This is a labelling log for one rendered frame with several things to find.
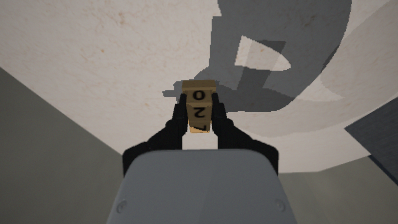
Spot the tan wooden cube with black digits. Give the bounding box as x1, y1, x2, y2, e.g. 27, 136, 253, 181
186, 90, 212, 120

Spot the tan calendar cube with black digits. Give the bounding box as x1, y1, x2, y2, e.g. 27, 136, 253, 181
189, 119, 211, 133

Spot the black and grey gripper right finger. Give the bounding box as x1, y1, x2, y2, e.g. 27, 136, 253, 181
211, 93, 279, 176

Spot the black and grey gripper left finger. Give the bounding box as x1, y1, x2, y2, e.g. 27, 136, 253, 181
122, 94, 188, 177

